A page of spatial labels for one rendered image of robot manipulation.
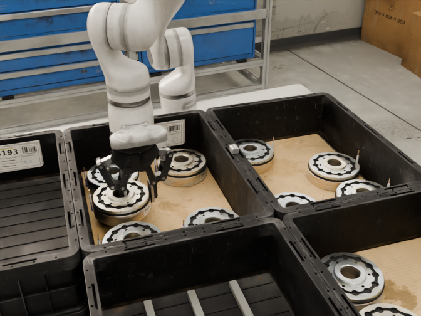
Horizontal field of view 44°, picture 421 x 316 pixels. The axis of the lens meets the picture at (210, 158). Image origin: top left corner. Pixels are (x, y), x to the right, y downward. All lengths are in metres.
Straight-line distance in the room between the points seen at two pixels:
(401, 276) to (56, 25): 2.25
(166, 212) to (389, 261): 0.40
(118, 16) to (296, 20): 3.60
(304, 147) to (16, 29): 1.89
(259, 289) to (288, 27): 3.61
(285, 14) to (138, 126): 3.50
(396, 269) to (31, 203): 0.68
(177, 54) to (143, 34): 0.46
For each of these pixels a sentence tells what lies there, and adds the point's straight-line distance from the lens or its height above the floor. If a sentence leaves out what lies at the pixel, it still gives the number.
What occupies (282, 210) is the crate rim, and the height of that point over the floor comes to 0.93.
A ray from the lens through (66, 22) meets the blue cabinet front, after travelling 2.80.
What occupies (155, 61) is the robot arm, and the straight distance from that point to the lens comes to 1.24.
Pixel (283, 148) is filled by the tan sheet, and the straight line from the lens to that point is 1.19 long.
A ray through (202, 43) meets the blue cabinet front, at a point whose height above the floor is 0.45.
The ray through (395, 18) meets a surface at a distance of 4.38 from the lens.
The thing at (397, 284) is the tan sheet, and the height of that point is 0.83.
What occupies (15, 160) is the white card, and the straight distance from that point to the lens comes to 1.11.
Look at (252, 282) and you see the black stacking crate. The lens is 0.84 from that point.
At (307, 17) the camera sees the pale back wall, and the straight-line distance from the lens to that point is 4.39.
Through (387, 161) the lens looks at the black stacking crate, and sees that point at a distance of 1.05.
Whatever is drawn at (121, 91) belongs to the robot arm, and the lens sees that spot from 0.82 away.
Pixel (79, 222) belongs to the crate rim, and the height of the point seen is 0.93.
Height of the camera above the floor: 1.42
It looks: 31 degrees down
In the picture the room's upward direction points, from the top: straight up
